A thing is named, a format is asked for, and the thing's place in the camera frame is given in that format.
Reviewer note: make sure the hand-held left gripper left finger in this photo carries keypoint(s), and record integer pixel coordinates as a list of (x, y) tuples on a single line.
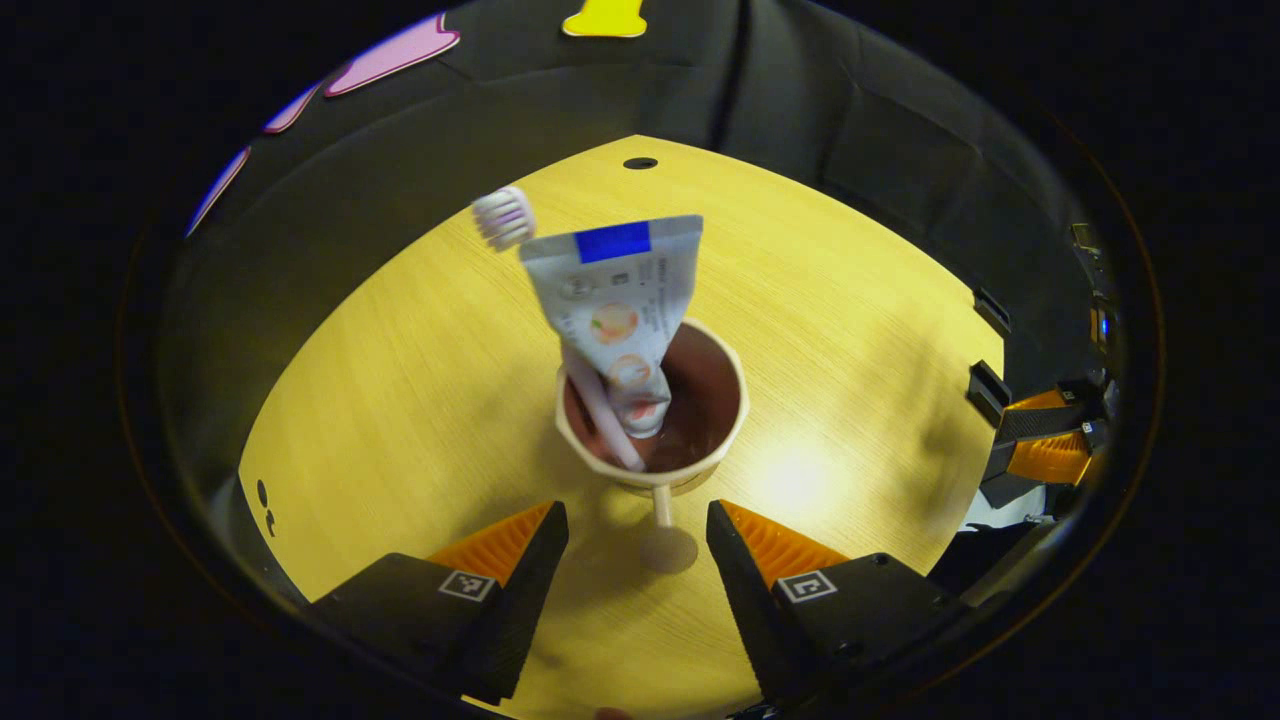
[(520, 610)]

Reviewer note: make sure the black backdrop cloth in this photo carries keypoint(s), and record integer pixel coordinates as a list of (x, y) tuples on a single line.
[(560, 110)]

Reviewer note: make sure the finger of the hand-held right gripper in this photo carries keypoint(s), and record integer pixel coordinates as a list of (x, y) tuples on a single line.
[(1040, 425), (1000, 485)]

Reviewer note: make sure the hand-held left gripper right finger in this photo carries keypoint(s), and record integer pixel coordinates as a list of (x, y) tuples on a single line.
[(745, 610)]

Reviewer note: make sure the white toothpaste tube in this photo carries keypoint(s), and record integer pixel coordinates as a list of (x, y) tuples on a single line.
[(620, 300)]

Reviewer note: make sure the pink white toothbrush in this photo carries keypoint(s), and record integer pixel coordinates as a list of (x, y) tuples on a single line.
[(505, 215)]

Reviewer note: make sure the wooden desktop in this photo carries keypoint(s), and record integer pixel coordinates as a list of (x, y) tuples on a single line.
[(400, 400)]

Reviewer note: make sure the black round desk grommet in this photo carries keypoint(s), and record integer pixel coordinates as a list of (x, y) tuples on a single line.
[(640, 163)]

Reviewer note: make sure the beige cup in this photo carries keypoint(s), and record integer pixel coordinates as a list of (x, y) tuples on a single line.
[(705, 400)]

